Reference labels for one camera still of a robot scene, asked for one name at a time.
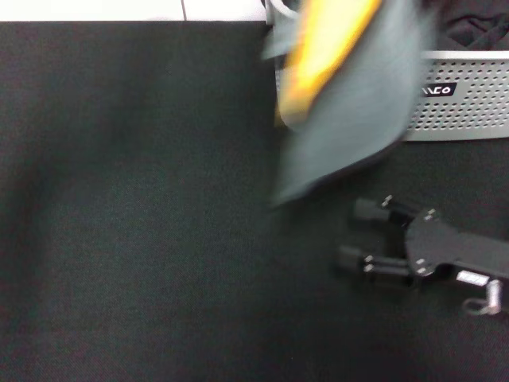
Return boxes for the black tablecloth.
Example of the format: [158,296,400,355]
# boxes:
[0,20,509,382]

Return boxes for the silver right mount thumbscrew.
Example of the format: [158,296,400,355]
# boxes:
[463,278,505,318]

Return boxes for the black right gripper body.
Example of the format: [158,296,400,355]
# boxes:
[401,209,509,287]

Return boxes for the black cloth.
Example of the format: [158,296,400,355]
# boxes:
[421,0,509,53]

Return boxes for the grey perforated storage box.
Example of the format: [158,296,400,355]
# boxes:
[265,0,509,142]

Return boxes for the grey orange towel black trim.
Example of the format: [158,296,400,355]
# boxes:
[260,0,437,210]

